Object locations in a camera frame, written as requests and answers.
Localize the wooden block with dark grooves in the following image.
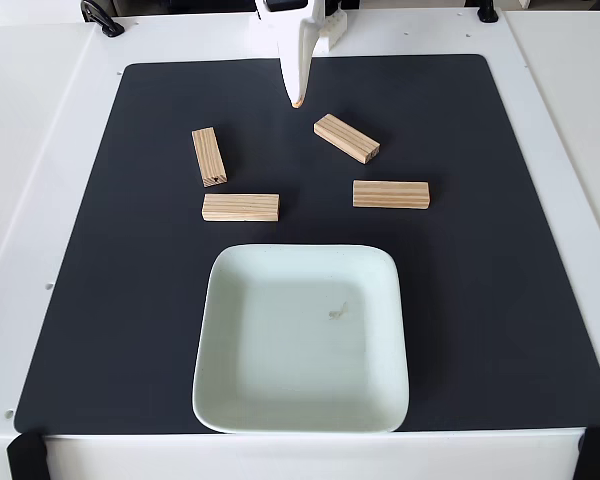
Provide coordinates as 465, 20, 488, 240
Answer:
313, 113, 381, 165

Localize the wooden block with dark knot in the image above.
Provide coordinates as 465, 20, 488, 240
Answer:
191, 126, 228, 188

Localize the pale green square plate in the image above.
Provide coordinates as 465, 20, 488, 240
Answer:
191, 243, 411, 435

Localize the black rubber mat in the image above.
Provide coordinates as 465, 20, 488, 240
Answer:
13, 53, 600, 435

